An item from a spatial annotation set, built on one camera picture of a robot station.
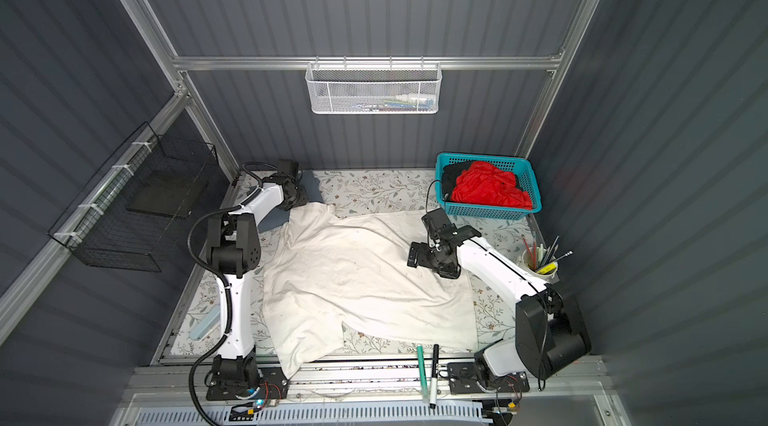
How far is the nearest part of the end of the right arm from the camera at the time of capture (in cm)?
62

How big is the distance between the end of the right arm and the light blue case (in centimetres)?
57

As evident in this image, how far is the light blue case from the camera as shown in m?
0.80
